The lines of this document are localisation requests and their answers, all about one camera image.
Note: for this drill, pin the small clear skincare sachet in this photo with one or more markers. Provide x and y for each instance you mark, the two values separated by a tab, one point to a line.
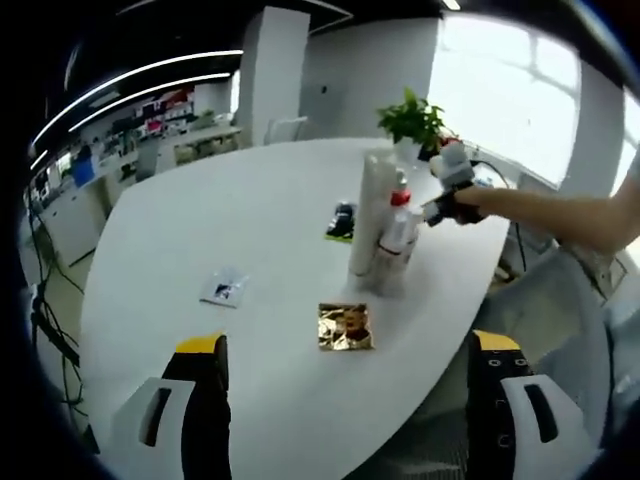
225	290

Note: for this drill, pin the black tripod stand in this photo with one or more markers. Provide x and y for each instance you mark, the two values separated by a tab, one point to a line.
50	325

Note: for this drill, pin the large window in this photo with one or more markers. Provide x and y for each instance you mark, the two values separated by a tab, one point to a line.
500	90

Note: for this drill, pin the white plastic chair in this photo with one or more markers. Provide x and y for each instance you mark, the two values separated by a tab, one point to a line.
287	129

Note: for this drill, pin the green black skincare packet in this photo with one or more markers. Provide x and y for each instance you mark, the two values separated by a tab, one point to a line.
342	222

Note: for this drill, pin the grey chair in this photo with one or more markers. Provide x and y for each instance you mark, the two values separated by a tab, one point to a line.
147	160

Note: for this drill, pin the gold foil skincare packet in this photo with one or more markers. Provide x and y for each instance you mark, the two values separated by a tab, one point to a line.
345	327

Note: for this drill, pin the ceiling light strip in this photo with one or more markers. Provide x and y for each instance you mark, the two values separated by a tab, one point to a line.
160	90
150	70
451	4

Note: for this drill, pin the red collar skincare bottle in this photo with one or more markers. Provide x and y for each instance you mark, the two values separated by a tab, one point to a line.
401	198

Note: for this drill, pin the shelves with goods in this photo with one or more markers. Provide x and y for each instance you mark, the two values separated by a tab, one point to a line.
165	112

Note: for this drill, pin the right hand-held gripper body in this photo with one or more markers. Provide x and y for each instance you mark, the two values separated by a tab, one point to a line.
457	172

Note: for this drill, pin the wooden shelf unit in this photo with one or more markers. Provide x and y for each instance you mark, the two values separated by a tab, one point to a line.
205	145

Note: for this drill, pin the white clear-cap skincare bottle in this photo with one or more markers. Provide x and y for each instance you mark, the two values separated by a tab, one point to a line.
392	272

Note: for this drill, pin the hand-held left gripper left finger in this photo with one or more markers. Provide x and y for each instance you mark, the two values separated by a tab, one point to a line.
200	400

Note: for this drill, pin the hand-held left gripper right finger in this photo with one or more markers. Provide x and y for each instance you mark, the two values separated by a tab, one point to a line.
495	410

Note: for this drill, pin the person's light shirt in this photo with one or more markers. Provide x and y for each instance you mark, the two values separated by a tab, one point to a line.
625	350

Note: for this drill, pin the white cabinet row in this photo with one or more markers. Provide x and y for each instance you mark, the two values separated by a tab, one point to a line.
75	225

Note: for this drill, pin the tall white skincare tube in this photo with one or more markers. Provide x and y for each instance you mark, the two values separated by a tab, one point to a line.
370	225

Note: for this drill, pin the blue storage bin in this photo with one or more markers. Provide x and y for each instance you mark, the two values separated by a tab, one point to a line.
83	172

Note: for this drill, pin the green potted plant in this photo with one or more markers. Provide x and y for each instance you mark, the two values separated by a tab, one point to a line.
410	117

